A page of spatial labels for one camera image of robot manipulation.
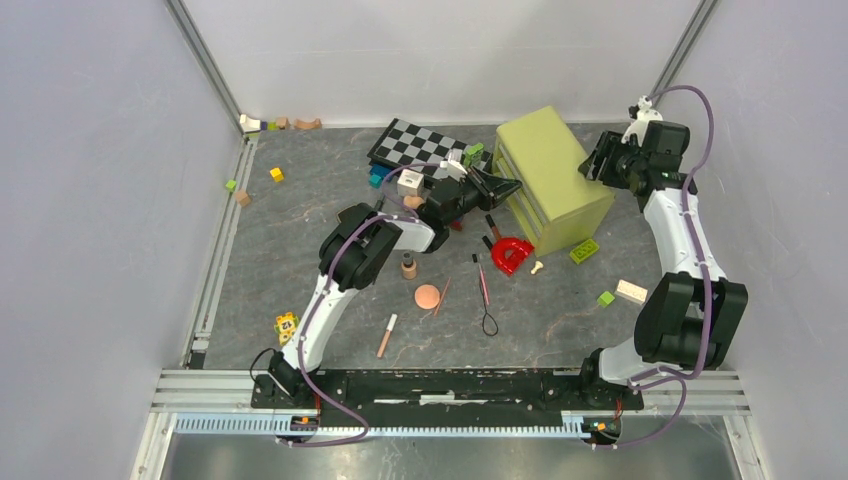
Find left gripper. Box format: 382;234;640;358
443;164;521;226

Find brown lip gloss tube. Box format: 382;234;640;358
485;214;502;241

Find foundation bottle with grey cap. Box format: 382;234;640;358
401;252;418;280

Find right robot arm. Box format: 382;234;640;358
577;118;748;408

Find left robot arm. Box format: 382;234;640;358
269;167;522;408

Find green toy figure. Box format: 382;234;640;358
462;143;485;170

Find red toy magnet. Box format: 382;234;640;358
490;237;535;276

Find green drawer cabinet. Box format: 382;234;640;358
492;106;615;256

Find white cube box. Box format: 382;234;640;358
397;169;425;197

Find black white chessboard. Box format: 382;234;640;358
367;118;473;182

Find lime green toy brick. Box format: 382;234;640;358
569;238;600;265

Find teal toy block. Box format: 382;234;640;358
368;174;383;189

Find round peach powder puff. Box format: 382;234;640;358
414;284;441;310

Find thin pink lip pencil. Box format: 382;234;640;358
433;277;452;318

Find cream toy brick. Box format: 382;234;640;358
615;279;648;305

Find small green block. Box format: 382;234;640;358
597;291;616;308

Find small yellow cube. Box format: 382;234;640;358
269;167;284;182

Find wooden blocks in corner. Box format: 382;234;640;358
238;114;323;134

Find yellow number toy block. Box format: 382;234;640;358
274;312;300;347

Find small wooden cube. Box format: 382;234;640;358
233;190;252;207

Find black wire loop tool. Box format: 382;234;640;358
481;304;499;337

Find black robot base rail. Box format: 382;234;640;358
251;368;644;429

